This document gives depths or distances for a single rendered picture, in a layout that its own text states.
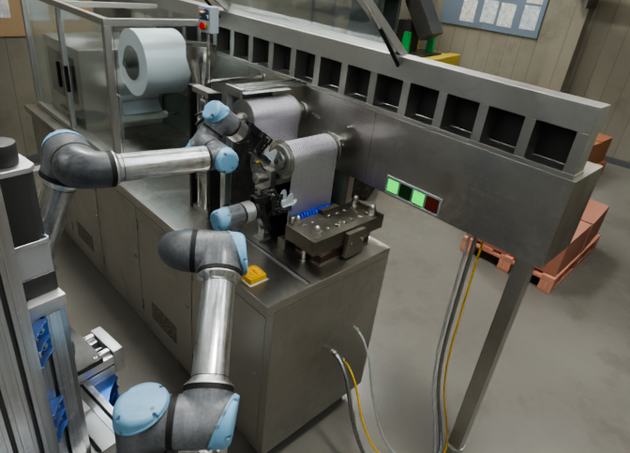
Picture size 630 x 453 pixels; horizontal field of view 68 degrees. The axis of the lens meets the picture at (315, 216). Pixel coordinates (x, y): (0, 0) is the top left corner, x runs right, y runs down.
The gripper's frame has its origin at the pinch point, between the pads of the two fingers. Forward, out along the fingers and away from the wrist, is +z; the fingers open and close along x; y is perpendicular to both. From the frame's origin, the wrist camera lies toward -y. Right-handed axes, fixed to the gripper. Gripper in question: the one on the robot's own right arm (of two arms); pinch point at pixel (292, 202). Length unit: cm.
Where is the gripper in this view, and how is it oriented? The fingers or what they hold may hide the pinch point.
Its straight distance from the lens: 182.5
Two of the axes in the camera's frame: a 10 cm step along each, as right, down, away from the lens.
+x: -6.9, -4.1, 6.0
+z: 7.2, -2.6, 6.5
